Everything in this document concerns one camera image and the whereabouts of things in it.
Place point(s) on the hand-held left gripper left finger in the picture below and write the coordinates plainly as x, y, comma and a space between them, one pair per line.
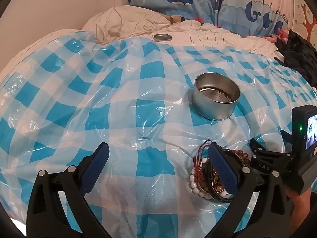
95, 164

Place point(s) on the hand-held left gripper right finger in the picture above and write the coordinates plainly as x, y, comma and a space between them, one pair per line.
223, 169

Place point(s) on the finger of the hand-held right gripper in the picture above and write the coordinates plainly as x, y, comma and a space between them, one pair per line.
257, 147
286, 136

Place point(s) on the round silver tin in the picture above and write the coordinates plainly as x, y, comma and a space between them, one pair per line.
210, 106

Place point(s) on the person's right forearm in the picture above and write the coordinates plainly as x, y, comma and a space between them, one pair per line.
298, 205

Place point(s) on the blue white checkered plastic sheet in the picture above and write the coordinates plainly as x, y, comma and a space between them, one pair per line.
123, 104

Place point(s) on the pink cloth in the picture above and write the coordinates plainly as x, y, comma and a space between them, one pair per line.
281, 34

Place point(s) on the round silver tin lid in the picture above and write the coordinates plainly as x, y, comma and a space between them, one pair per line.
162, 37

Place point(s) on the white striped blanket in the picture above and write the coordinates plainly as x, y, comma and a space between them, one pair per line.
138, 22

